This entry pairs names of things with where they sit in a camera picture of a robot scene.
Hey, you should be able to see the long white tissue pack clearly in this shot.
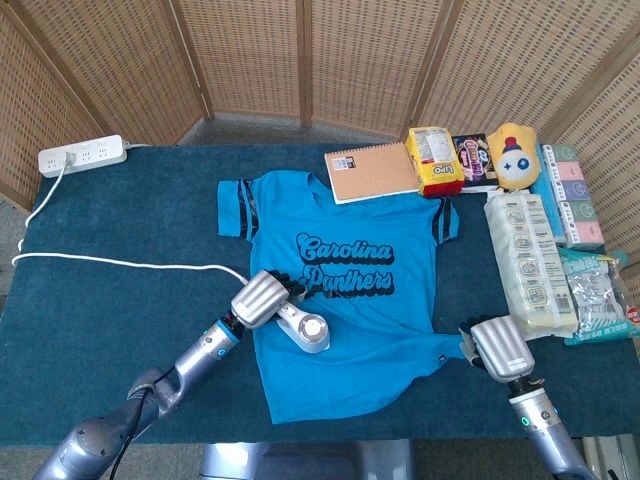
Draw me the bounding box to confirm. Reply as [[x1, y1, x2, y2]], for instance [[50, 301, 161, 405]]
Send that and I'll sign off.
[[483, 193, 581, 341]]

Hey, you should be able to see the yellow Lipo snack bag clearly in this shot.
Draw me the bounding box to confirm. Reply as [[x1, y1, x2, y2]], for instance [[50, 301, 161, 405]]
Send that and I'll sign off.
[[403, 126, 465, 198]]

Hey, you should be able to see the pastel tissue box pack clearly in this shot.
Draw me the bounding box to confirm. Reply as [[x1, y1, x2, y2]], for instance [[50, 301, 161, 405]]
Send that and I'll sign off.
[[529, 143, 606, 251]]

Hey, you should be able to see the white power strip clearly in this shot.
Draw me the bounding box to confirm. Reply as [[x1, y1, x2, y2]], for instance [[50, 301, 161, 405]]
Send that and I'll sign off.
[[38, 134, 129, 179]]

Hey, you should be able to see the brown spiral notebook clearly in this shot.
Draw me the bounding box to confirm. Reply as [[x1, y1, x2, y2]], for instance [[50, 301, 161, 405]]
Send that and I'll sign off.
[[323, 140, 421, 205]]

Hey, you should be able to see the dark teal table cover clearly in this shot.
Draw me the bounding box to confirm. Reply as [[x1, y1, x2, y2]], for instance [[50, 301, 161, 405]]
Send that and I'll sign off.
[[0, 143, 640, 448]]

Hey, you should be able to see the white cable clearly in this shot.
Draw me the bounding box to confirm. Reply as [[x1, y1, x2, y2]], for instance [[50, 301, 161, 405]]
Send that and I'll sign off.
[[10, 151, 250, 286]]

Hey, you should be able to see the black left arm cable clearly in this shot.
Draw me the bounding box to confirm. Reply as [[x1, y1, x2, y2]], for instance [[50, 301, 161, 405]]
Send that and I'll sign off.
[[107, 367, 176, 480]]

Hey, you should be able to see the black snack packet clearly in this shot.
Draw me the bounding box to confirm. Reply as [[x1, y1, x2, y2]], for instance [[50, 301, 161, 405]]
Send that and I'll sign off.
[[451, 132, 499, 190]]

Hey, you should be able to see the white handheld steam iron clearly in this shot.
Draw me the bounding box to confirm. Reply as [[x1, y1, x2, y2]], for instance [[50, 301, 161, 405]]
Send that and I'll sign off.
[[276, 302, 331, 355]]

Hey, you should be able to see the wicker folding screen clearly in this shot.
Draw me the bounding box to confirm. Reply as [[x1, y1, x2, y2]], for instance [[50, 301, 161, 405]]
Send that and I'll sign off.
[[0, 0, 640, 261]]

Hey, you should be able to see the blue Carolina Panthers t-shirt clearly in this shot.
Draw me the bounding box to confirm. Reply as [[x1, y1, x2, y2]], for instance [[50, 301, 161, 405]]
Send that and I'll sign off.
[[216, 169, 469, 426]]

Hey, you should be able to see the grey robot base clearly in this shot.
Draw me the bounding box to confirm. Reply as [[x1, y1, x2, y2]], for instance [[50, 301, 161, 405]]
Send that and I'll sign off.
[[198, 439, 416, 480]]

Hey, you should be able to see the yellow plush toy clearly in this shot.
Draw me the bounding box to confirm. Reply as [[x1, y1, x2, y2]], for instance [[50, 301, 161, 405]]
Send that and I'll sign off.
[[486, 122, 543, 192]]

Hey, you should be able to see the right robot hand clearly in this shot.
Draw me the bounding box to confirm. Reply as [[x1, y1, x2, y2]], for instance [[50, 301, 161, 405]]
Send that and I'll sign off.
[[458, 314, 534, 384]]

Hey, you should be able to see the teal silver candy bag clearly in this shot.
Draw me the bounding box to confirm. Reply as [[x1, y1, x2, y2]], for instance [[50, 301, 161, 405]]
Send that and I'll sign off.
[[557, 247, 640, 346]]

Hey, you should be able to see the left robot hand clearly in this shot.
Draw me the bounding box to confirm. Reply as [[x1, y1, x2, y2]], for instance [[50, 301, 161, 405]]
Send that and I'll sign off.
[[229, 269, 309, 330]]

